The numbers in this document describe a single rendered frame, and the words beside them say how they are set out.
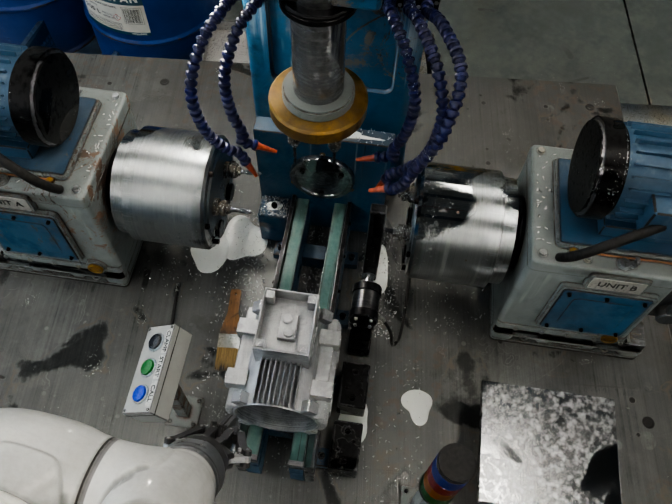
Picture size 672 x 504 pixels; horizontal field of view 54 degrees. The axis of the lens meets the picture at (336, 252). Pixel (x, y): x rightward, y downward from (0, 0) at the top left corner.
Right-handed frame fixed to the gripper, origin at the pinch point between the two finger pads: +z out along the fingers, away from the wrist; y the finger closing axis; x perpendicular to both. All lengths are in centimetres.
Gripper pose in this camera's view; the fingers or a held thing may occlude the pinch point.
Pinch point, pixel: (226, 428)
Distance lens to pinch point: 110.3
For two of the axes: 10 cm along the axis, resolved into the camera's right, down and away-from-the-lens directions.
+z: 0.5, 0.1, 10.0
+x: -1.4, 9.9, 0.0
